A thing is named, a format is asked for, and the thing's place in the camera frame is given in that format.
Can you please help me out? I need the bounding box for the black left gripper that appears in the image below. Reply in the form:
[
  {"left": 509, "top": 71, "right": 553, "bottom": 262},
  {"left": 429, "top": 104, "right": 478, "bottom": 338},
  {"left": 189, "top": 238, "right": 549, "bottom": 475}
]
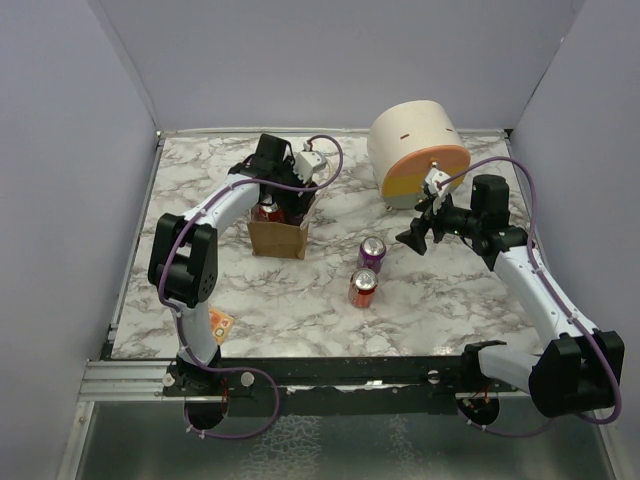
[{"left": 272, "top": 156, "right": 318, "bottom": 216}]

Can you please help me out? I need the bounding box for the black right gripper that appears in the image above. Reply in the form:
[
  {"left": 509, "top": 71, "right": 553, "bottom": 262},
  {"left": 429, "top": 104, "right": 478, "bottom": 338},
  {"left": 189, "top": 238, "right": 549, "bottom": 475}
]
[{"left": 397, "top": 189, "right": 483, "bottom": 254}]

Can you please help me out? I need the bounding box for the purple fanta can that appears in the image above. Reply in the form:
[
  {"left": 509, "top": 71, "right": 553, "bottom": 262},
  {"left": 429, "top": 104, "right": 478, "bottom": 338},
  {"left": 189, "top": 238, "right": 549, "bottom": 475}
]
[
  {"left": 357, "top": 236, "right": 386, "bottom": 274},
  {"left": 253, "top": 195, "right": 286, "bottom": 223}
]

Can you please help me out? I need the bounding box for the red Coke can front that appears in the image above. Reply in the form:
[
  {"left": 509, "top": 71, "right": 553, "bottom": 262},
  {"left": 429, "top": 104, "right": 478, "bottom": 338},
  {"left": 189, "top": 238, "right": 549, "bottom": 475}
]
[{"left": 348, "top": 268, "right": 378, "bottom": 308}]

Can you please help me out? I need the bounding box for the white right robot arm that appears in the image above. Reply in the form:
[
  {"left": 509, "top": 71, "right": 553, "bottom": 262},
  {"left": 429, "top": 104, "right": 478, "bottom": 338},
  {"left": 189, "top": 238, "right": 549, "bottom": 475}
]
[{"left": 396, "top": 169, "right": 624, "bottom": 418}]

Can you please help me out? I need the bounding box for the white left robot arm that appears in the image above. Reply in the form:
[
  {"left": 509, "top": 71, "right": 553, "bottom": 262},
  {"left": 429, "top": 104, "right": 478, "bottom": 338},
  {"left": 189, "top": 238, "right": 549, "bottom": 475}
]
[{"left": 148, "top": 134, "right": 327, "bottom": 395}]

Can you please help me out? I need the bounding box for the cream three-drawer round cabinet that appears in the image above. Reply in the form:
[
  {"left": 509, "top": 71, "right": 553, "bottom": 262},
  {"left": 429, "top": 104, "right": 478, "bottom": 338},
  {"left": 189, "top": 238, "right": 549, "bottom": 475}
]
[{"left": 367, "top": 100, "right": 471, "bottom": 210}]

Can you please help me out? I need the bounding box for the orange snack packet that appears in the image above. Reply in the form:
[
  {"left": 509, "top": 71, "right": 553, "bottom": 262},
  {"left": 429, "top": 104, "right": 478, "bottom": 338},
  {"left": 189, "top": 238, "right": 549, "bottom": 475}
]
[{"left": 209, "top": 308, "right": 234, "bottom": 345}]

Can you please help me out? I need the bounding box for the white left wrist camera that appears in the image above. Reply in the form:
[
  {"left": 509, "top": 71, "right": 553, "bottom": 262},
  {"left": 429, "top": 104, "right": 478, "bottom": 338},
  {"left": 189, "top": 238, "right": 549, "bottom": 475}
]
[{"left": 293, "top": 151, "right": 327, "bottom": 184}]

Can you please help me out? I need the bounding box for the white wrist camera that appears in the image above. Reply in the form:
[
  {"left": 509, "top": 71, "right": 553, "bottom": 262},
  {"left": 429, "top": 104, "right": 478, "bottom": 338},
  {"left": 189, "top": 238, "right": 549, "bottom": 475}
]
[
  {"left": 423, "top": 167, "right": 450, "bottom": 214},
  {"left": 293, "top": 151, "right": 327, "bottom": 184}
]

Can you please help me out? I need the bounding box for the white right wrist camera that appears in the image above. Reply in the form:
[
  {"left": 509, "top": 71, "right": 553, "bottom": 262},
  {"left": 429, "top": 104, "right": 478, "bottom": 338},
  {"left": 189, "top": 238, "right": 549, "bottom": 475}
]
[{"left": 423, "top": 167, "right": 450, "bottom": 214}]

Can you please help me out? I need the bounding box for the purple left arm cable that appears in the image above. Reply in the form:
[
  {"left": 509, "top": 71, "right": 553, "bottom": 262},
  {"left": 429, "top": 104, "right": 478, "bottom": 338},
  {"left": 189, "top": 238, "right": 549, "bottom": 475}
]
[{"left": 158, "top": 134, "right": 344, "bottom": 441}]

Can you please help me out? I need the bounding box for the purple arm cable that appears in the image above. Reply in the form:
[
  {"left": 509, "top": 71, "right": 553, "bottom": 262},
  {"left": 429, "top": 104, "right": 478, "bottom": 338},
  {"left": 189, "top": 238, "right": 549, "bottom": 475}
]
[
  {"left": 437, "top": 156, "right": 624, "bottom": 438},
  {"left": 158, "top": 134, "right": 344, "bottom": 441}
]

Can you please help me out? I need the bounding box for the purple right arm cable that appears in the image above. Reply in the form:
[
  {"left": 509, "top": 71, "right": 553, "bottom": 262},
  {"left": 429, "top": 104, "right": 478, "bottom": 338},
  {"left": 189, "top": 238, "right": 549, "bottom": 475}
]
[{"left": 437, "top": 156, "right": 624, "bottom": 438}]

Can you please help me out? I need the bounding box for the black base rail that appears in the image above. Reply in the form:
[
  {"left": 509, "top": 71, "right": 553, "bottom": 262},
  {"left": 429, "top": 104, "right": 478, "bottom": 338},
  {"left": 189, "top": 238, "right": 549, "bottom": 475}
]
[{"left": 162, "top": 355, "right": 521, "bottom": 417}]

